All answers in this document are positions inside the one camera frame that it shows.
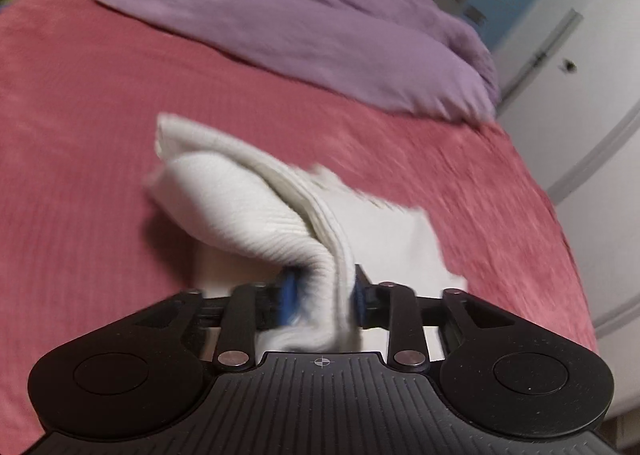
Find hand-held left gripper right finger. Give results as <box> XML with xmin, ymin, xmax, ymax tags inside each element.
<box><xmin>351</xmin><ymin>264</ymin><xmax>507</xmax><ymax>374</ymax></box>

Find pink ribbed bed blanket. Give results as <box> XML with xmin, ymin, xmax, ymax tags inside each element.
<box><xmin>0</xmin><ymin>0</ymin><xmax>599</xmax><ymax>448</ymax></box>

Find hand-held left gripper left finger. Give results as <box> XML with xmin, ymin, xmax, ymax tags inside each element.
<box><xmin>134</xmin><ymin>269</ymin><xmax>302</xmax><ymax>374</ymax></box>

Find purple blanket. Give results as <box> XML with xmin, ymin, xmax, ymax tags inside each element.
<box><xmin>74</xmin><ymin>0</ymin><xmax>502</xmax><ymax>124</ymax></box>

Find white ribbed knit sweater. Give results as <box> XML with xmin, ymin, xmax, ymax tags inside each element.
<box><xmin>144</xmin><ymin>112</ymin><xmax>469</xmax><ymax>354</ymax></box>

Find white wardrobe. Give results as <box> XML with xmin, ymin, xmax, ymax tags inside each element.
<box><xmin>492</xmin><ymin>0</ymin><xmax>640</xmax><ymax>418</ymax></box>

